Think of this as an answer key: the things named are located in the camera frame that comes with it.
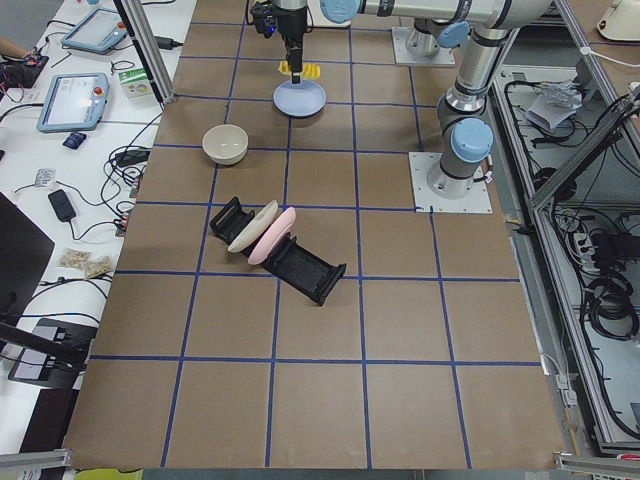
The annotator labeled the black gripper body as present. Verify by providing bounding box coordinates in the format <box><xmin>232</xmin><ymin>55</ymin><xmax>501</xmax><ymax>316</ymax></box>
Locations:
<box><xmin>250</xmin><ymin>0</ymin><xmax>306</xmax><ymax>74</ymax></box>

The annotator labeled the striped bread loaf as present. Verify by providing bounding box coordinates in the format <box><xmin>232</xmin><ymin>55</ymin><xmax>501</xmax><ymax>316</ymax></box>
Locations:
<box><xmin>277</xmin><ymin>61</ymin><xmax>321</xmax><ymax>80</ymax></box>

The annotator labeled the blue plate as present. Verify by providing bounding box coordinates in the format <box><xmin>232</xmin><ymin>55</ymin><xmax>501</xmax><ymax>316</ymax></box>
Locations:
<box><xmin>273</xmin><ymin>80</ymin><xmax>327</xmax><ymax>118</ymax></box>

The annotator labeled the cream plate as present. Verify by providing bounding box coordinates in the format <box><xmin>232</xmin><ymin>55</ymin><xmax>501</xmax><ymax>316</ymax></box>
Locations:
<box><xmin>227</xmin><ymin>200</ymin><xmax>279</xmax><ymax>253</ymax></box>

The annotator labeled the pink plate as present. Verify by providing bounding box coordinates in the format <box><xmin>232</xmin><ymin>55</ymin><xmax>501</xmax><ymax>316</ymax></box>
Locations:
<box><xmin>248</xmin><ymin>207</ymin><xmax>296</xmax><ymax>265</ymax></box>

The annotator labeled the white bowl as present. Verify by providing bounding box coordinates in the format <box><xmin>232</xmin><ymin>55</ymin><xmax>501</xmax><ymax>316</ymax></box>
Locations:
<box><xmin>202</xmin><ymin>124</ymin><xmax>248</xmax><ymax>166</ymax></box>

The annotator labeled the black power adapter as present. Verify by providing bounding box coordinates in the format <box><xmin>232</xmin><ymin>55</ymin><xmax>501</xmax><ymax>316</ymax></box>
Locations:
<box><xmin>154</xmin><ymin>35</ymin><xmax>183</xmax><ymax>50</ymax></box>

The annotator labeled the green white carton box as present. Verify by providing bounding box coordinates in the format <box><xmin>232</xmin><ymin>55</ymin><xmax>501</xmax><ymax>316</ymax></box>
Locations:
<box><xmin>118</xmin><ymin>68</ymin><xmax>153</xmax><ymax>99</ymax></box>

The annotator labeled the teach pendant tablet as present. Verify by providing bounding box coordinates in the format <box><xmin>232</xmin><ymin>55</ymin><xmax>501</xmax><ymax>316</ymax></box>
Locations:
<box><xmin>37</xmin><ymin>72</ymin><xmax>110</xmax><ymax>133</ymax></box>
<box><xmin>61</xmin><ymin>8</ymin><xmax>127</xmax><ymax>54</ymax></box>

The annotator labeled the black phone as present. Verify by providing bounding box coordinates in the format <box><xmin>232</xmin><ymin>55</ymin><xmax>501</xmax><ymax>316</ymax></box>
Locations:
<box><xmin>48</xmin><ymin>189</ymin><xmax>76</xmax><ymax>222</ymax></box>

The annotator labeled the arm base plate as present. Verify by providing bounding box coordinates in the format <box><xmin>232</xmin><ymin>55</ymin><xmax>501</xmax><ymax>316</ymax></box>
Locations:
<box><xmin>391</xmin><ymin>27</ymin><xmax>455</xmax><ymax>68</ymax></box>
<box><xmin>408</xmin><ymin>152</ymin><xmax>492</xmax><ymax>214</ymax></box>

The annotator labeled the aluminium frame post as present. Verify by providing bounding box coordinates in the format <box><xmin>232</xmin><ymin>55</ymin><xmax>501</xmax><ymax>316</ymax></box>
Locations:
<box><xmin>113</xmin><ymin>0</ymin><xmax>175</xmax><ymax>105</ymax></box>

